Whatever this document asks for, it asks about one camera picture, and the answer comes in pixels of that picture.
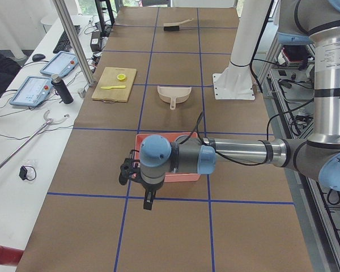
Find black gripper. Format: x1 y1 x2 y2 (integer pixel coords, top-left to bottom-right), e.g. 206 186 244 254
118 150 164 210

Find beige plastic dustpan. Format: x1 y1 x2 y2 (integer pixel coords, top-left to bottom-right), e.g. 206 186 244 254
158 86 192 111

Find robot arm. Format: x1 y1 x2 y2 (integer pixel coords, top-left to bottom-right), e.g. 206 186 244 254
119 1 340 210

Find pink plastic bin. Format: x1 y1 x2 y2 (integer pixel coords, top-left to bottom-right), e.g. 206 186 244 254
135 131 200 182

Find yellow plastic knife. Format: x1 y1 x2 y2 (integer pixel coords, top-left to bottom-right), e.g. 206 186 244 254
100 85 126 90

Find brown paper table mat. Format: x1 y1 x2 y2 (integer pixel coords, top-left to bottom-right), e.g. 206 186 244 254
17 7 313 271

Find lemon slices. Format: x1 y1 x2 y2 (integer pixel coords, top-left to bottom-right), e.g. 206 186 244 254
116 74 127 81

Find wooden cutting board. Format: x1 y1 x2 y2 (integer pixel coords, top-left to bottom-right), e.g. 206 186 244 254
91 67 137 103

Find metal reacher grabber tool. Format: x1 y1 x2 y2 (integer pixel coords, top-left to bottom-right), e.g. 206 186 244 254
0 109 70 169

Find black water bottle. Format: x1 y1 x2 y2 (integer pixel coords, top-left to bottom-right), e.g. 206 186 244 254
51 74 74 104

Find teach pendant tablet near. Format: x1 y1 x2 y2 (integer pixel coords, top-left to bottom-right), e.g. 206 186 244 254
9 76 53 107

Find teach pendant tablet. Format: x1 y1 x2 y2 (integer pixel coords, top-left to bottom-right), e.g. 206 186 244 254
9 76 53 107
40 51 78 78

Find teach pendant tablet far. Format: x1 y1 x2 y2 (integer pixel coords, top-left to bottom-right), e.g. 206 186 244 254
40 51 78 78

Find black power adapter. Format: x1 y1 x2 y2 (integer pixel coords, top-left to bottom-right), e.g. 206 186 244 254
90 31 102 52

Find red tube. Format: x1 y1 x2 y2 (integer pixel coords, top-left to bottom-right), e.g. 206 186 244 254
0 245 24 266

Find black keyboard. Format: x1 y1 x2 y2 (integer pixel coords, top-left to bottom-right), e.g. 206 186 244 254
53 31 72 54

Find black computer mouse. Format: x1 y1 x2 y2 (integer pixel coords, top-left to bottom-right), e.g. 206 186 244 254
32 53 46 62

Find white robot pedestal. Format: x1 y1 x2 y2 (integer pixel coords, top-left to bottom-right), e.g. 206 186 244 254
213 0 273 100

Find aluminium frame post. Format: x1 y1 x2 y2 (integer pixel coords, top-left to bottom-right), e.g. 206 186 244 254
53 0 95 87

